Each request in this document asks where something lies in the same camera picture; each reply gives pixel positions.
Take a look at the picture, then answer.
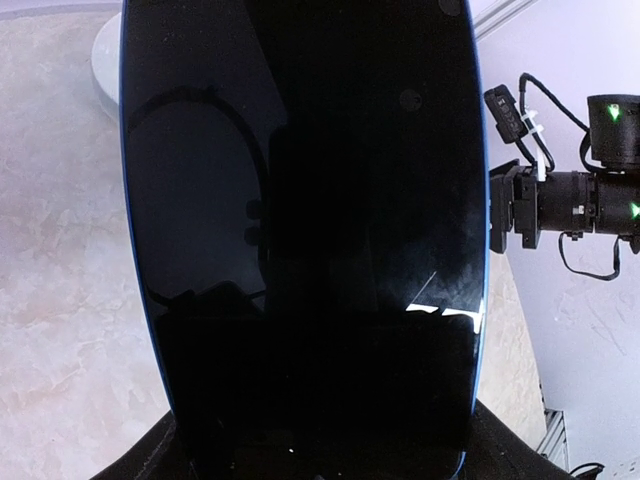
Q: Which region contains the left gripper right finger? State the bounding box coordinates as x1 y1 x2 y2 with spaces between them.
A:
457 400 572 480

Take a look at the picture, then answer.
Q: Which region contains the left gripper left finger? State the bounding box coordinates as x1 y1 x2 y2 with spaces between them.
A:
91 411 198 480

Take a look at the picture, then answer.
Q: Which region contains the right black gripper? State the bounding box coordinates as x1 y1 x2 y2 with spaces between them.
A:
489 160 639 253

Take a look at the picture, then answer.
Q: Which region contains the blue-edged black phone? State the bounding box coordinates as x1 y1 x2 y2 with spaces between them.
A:
120 1 489 479

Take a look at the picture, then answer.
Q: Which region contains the white bowl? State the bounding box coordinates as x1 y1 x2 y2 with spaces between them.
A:
90 12 122 122

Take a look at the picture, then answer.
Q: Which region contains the front aluminium rail frame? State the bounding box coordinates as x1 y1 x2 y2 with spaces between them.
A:
537 409 569 472

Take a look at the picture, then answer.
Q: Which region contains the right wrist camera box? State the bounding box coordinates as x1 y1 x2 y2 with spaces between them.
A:
587 94 639 172

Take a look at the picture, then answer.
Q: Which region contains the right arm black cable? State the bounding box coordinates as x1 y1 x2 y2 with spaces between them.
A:
482 72 626 281

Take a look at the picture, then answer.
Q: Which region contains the right aluminium corner post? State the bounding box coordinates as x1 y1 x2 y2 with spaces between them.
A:
472 0 537 41

